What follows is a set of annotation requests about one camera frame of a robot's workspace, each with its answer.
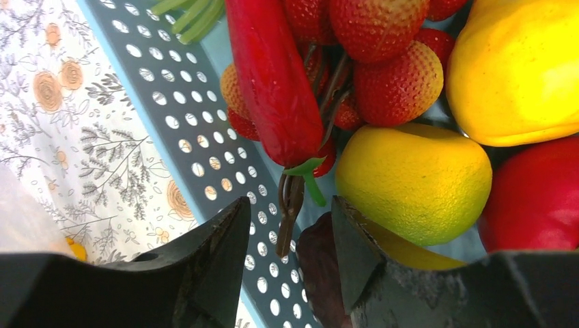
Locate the green yellow mango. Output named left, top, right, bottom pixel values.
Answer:
left=335, top=123, right=492, bottom=246

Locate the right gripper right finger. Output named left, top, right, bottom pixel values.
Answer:
left=331, top=196, right=578, bottom=327

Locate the orange carrot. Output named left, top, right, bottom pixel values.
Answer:
left=150, top=0, right=225, bottom=44

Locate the light blue plastic basket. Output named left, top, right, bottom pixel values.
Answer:
left=79, top=1, right=319, bottom=327

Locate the red chili pepper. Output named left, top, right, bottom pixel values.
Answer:
left=225, top=1, right=326, bottom=206

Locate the clear dotted zip bag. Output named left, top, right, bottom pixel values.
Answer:
left=1, top=165, right=75, bottom=258

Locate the yellow bell pepper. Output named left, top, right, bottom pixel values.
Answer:
left=446, top=1, right=578, bottom=147

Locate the red tomato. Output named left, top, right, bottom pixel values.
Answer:
left=478, top=136, right=578, bottom=253

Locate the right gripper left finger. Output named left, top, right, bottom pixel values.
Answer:
left=1, top=196, right=251, bottom=327

